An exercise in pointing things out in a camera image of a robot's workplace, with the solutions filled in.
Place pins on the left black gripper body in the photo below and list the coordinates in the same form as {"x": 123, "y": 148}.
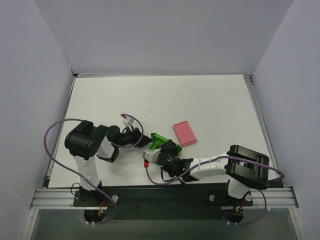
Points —
{"x": 138, "y": 137}

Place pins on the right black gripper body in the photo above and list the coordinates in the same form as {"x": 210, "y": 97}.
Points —
{"x": 170, "y": 148}

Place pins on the green paper box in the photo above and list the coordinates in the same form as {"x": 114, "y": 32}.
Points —
{"x": 159, "y": 140}

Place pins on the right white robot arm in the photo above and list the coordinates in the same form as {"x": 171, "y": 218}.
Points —
{"x": 242, "y": 164}

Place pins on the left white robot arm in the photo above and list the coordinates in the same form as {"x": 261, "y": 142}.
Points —
{"x": 86, "y": 142}

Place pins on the pink paper box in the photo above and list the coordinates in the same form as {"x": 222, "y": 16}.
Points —
{"x": 184, "y": 133}

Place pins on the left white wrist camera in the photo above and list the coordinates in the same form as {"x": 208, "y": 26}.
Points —
{"x": 127, "y": 120}

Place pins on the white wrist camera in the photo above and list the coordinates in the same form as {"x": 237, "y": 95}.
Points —
{"x": 127, "y": 120}
{"x": 150, "y": 157}

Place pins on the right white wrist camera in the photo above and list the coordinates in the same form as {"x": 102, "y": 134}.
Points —
{"x": 150, "y": 157}

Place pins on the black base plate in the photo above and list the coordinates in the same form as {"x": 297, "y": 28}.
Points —
{"x": 206, "y": 201}

